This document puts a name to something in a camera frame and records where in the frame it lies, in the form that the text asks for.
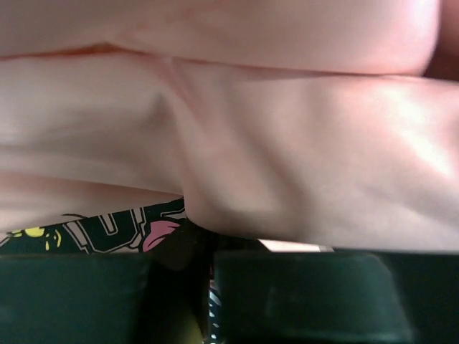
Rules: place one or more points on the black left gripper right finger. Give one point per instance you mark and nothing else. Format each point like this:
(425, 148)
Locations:
(337, 297)

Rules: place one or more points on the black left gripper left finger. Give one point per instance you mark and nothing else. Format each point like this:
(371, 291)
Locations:
(71, 298)

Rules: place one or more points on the pink cartoon print shirt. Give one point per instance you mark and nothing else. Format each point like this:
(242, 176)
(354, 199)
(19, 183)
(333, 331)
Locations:
(299, 123)

